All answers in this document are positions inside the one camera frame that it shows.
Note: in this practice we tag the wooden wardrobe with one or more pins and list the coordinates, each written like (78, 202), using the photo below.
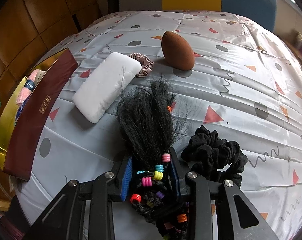
(29, 28)

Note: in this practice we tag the white foam block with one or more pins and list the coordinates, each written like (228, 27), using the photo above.
(104, 85)

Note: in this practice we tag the gold tray box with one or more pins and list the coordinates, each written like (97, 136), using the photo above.
(20, 132)

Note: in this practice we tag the black velvet scrunchie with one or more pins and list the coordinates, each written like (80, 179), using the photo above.
(214, 158)

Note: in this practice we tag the wooden side desk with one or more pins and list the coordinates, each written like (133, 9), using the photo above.
(295, 45)

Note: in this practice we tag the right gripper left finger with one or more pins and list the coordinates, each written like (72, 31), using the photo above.
(121, 180)

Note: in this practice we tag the black hair piece with beads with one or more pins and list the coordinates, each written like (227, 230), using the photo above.
(149, 130)

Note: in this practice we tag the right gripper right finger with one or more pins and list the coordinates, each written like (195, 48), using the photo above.
(177, 175)

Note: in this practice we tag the pink fuzzy towel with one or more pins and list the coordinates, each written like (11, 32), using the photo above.
(31, 83)

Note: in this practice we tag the blue patterned packet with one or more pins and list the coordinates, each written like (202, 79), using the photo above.
(20, 109)

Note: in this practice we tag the patterned white bed sheet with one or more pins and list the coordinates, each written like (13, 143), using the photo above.
(245, 84)

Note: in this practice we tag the pink satin scrunchie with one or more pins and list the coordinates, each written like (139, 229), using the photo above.
(146, 64)

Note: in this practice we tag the brown egg makeup sponge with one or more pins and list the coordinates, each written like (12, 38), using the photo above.
(177, 51)

